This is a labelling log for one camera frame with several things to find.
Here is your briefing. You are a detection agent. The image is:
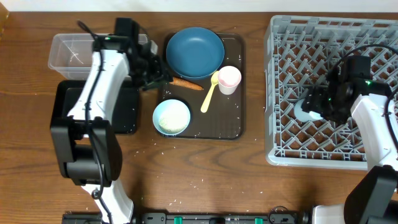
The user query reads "light blue rice bowl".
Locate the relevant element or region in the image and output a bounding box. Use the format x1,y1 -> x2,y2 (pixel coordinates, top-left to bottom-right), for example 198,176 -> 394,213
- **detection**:
152,99 -> 191,136

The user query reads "light blue plastic cup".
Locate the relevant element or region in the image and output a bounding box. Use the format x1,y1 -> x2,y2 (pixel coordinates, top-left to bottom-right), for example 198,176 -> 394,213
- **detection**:
294,99 -> 323,123

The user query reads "pink plastic cup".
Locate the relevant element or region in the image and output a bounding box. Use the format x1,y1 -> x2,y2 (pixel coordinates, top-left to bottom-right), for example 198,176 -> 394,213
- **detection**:
218,66 -> 242,95

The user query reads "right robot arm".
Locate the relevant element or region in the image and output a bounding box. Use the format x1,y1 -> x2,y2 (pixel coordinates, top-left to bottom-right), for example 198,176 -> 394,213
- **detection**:
294,55 -> 397,224

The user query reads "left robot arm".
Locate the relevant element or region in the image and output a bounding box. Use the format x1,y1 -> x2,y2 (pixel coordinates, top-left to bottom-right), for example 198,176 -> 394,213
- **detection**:
50,17 -> 173,223

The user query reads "grey dishwasher rack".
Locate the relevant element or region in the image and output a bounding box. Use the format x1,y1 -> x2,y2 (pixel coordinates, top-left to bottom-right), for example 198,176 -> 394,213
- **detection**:
264,16 -> 397,170

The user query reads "clear plastic waste bin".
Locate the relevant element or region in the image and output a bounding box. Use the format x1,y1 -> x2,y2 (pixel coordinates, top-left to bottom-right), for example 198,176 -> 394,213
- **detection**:
47,33 -> 149,82

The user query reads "orange carrot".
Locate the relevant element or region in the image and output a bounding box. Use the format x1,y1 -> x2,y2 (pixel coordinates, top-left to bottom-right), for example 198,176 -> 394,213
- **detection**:
170,77 -> 203,91

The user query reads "dark blue plate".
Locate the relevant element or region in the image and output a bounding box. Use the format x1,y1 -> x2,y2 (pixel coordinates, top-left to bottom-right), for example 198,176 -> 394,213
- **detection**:
165,27 -> 225,80

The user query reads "black rectangular tray bin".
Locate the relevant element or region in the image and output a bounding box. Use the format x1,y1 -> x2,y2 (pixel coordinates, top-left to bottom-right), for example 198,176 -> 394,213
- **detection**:
50,80 -> 139,134

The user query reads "yellow plastic spoon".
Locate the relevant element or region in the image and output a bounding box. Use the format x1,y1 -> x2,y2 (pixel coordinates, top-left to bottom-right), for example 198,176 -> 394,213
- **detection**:
200,71 -> 219,113

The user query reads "dark brown serving tray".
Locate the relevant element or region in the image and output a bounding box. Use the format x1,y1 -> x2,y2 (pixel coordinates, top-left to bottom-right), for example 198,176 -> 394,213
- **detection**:
157,33 -> 246,140

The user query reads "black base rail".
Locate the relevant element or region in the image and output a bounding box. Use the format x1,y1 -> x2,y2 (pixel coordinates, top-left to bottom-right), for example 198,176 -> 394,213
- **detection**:
61,212 -> 312,224

